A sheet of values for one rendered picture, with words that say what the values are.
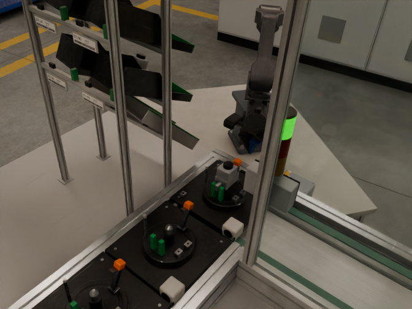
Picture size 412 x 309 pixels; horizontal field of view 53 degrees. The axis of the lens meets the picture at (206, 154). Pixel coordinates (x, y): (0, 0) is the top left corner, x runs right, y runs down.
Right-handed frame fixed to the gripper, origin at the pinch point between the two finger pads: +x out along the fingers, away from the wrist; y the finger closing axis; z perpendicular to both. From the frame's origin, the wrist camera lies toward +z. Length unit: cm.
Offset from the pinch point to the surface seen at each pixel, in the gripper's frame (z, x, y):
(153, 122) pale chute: -19.0, -7.0, 22.8
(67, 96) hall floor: 80, 109, 223
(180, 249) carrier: -38.7, 9.0, -5.0
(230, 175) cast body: -14.1, 2.0, -2.3
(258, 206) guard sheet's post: -27.6, -7.4, -18.9
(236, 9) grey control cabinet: 265, 70, 182
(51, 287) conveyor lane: -65, 13, 13
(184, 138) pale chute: -7.0, 4.1, 20.8
